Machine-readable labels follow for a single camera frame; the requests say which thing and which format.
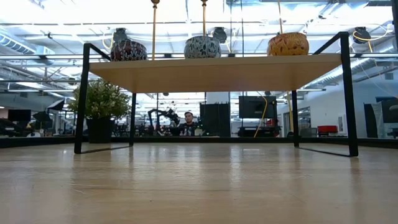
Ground tall gold candlestick holder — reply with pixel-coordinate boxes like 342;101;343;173
200;0;209;37
150;0;160;61

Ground orange patterned candle tin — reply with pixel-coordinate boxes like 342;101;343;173
266;32;310;57

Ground black cabinet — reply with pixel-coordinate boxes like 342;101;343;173
198;103;232;138

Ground person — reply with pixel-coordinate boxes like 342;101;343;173
178;111;200;137

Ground wooden shelf riser black legs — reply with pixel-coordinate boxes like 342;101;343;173
73;30;359;158

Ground green potted plant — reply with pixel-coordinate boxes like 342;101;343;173
67;78;132;144

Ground red box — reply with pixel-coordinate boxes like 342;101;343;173
317;125;339;135

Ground black studio softbox light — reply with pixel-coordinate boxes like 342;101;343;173
32;98;66;138

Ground small black background screen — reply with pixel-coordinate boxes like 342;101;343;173
7;109;32;123

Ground black computer monitor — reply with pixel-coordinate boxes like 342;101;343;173
375;96;398;124

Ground black wall screen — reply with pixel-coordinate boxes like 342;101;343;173
238;95;278;120

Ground yellow hanging cable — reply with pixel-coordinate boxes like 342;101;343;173
252;92;269;139

